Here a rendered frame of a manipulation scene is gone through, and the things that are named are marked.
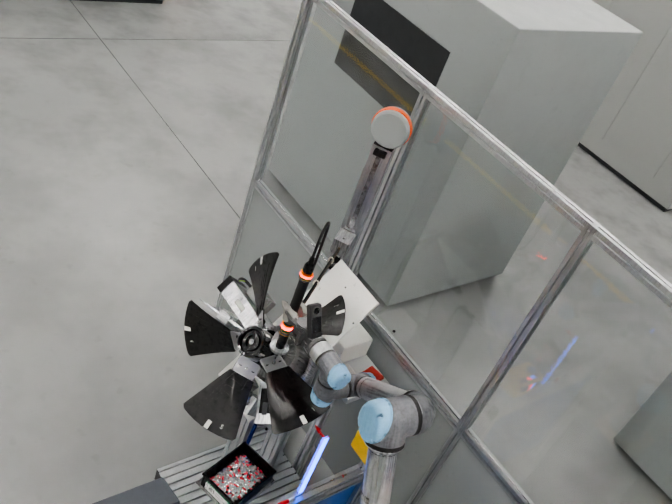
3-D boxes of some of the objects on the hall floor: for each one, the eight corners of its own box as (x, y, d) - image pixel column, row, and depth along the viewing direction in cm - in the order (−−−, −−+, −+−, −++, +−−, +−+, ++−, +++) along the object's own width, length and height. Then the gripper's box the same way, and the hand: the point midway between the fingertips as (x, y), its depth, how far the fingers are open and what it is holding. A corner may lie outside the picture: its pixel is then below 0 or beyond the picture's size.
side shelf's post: (296, 468, 376) (345, 361, 327) (300, 474, 374) (350, 368, 325) (289, 471, 374) (338, 363, 325) (293, 477, 372) (343, 370, 323)
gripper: (299, 361, 239) (269, 315, 251) (327, 353, 246) (296, 309, 258) (307, 344, 234) (275, 298, 246) (335, 336, 241) (303, 292, 252)
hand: (290, 300), depth 249 cm, fingers closed on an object, 4 cm apart
